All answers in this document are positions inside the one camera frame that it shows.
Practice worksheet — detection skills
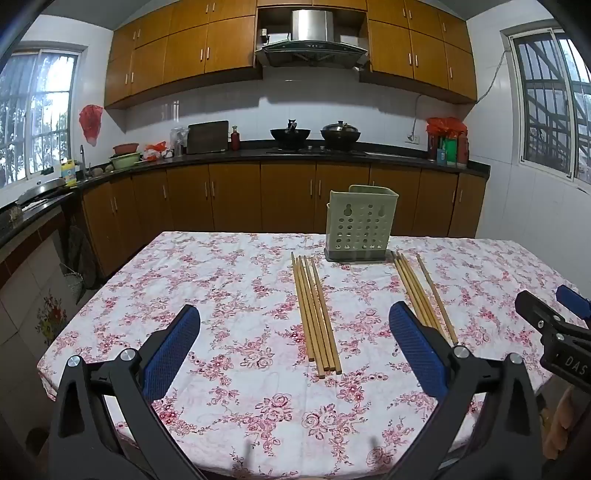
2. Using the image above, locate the small basket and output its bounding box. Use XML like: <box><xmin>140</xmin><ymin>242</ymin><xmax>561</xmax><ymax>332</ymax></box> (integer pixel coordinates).
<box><xmin>62</xmin><ymin>264</ymin><xmax>86</xmax><ymax>302</ymax></box>

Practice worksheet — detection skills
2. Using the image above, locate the wooden chopstick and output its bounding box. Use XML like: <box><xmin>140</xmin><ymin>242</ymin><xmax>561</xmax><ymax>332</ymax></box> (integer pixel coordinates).
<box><xmin>416</xmin><ymin>253</ymin><xmax>459</xmax><ymax>346</ymax></box>
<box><xmin>307</xmin><ymin>256</ymin><xmax>337</xmax><ymax>373</ymax></box>
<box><xmin>402</xmin><ymin>252</ymin><xmax>448</xmax><ymax>337</ymax></box>
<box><xmin>297</xmin><ymin>256</ymin><xmax>325</xmax><ymax>379</ymax></box>
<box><xmin>302</xmin><ymin>256</ymin><xmax>331</xmax><ymax>374</ymax></box>
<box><xmin>398</xmin><ymin>251</ymin><xmax>439</xmax><ymax>329</ymax></box>
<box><xmin>394</xmin><ymin>250</ymin><xmax>430</xmax><ymax>326</ymax></box>
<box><xmin>312</xmin><ymin>256</ymin><xmax>343</xmax><ymax>374</ymax></box>

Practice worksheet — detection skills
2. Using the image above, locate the wooden wall cabinet row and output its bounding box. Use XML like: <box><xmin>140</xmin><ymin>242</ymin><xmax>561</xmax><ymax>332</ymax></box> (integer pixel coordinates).
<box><xmin>360</xmin><ymin>0</ymin><xmax>478</xmax><ymax>104</ymax></box>
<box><xmin>104</xmin><ymin>0</ymin><xmax>258</xmax><ymax>110</ymax></box>

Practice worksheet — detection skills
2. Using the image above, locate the green perforated chopstick holder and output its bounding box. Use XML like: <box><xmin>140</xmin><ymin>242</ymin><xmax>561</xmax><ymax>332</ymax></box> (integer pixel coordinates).
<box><xmin>324</xmin><ymin>185</ymin><xmax>399</xmax><ymax>264</ymax></box>

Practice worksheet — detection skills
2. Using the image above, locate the dark cutting board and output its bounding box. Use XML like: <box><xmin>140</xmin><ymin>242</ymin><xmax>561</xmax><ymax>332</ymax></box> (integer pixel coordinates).
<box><xmin>186</xmin><ymin>120</ymin><xmax>230</xmax><ymax>155</ymax></box>

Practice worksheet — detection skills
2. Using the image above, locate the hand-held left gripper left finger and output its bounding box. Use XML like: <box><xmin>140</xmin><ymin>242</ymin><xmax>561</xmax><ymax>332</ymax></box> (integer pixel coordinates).
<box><xmin>48</xmin><ymin>304</ymin><xmax>208</xmax><ymax>480</ymax></box>

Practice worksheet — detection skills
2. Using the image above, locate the white wall cable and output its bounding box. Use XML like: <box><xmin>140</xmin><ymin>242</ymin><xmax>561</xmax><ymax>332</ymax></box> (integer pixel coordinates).
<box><xmin>475</xmin><ymin>48</ymin><xmax>509</xmax><ymax>103</ymax></box>

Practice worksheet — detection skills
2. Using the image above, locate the red plastic bag on hook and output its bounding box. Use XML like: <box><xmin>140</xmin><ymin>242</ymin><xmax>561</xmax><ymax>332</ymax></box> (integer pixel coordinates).
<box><xmin>78</xmin><ymin>104</ymin><xmax>104</xmax><ymax>147</ymax></box>

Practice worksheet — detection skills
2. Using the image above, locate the wooden base cabinet row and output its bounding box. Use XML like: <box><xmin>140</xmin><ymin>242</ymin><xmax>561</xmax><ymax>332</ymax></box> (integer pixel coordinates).
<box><xmin>81</xmin><ymin>161</ymin><xmax>488</xmax><ymax>278</ymax></box>

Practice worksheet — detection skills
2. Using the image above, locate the steel range hood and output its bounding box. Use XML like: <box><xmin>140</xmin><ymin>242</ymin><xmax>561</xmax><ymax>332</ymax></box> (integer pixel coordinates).
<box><xmin>255</xmin><ymin>9</ymin><xmax>369</xmax><ymax>69</ymax></box>

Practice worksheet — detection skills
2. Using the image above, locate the floral tablecloth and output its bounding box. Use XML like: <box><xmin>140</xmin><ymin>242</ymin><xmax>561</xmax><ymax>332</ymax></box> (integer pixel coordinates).
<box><xmin>37</xmin><ymin>231</ymin><xmax>591</xmax><ymax>480</ymax></box>

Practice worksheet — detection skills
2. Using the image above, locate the barred window with white frame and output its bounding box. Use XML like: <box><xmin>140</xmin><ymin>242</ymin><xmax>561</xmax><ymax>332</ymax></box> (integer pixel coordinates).
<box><xmin>0</xmin><ymin>46</ymin><xmax>83</xmax><ymax>186</ymax></box>

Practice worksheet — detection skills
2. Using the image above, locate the gas stove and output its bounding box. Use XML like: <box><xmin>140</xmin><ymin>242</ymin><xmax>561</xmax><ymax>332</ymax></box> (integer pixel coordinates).
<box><xmin>265</xmin><ymin>145</ymin><xmax>368</xmax><ymax>156</ymax></box>

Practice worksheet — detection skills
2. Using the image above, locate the barred window with dark grille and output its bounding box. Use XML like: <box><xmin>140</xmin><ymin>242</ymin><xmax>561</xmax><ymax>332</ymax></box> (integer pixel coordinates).
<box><xmin>507</xmin><ymin>28</ymin><xmax>591</xmax><ymax>184</ymax></box>

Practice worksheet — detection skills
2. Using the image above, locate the clear plastic jar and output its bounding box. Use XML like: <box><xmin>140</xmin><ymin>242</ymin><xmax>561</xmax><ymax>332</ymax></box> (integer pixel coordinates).
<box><xmin>170</xmin><ymin>127</ymin><xmax>189</xmax><ymax>158</ymax></box>

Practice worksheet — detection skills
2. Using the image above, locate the black wok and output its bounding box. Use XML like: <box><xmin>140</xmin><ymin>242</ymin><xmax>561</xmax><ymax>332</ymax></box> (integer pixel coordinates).
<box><xmin>270</xmin><ymin>120</ymin><xmax>311</xmax><ymax>149</ymax></box>

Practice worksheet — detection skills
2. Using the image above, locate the black pot with lid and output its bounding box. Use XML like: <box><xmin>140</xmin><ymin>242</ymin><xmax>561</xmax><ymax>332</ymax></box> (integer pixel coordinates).
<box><xmin>320</xmin><ymin>121</ymin><xmax>361</xmax><ymax>151</ymax></box>

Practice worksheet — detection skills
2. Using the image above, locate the dark kitchen countertop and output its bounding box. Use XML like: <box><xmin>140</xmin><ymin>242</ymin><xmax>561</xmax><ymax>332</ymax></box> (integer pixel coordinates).
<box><xmin>0</xmin><ymin>147</ymin><xmax>491</xmax><ymax>250</ymax></box>

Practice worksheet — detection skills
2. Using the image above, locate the metal pot lid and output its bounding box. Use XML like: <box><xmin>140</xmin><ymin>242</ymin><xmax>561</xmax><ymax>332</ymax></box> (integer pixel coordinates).
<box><xmin>17</xmin><ymin>181</ymin><xmax>68</xmax><ymax>204</ymax></box>

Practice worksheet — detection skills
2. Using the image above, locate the wooden chair back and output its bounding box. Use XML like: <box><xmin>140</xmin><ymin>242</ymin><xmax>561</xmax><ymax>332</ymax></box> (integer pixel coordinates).
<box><xmin>290</xmin><ymin>251</ymin><xmax>315</xmax><ymax>363</ymax></box>

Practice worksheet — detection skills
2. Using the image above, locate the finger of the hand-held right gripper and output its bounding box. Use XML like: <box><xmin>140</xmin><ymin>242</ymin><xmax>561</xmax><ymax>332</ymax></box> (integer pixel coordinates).
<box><xmin>556</xmin><ymin>285</ymin><xmax>591</xmax><ymax>320</ymax></box>
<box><xmin>515</xmin><ymin>290</ymin><xmax>570</xmax><ymax>341</ymax></box>

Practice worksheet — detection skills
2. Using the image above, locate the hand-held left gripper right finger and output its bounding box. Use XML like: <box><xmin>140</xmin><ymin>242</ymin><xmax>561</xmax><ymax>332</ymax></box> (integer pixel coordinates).
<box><xmin>383</xmin><ymin>301</ymin><xmax>543</xmax><ymax>480</ymax></box>

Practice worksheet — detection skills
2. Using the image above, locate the person's right hand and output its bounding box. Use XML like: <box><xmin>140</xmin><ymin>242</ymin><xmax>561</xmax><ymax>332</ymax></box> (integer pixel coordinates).
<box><xmin>542</xmin><ymin>385</ymin><xmax>576</xmax><ymax>460</ymax></box>

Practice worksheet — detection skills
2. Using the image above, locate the white power cable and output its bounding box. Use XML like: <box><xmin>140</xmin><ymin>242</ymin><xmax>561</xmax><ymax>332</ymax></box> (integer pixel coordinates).
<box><xmin>410</xmin><ymin>93</ymin><xmax>424</xmax><ymax>137</ymax></box>

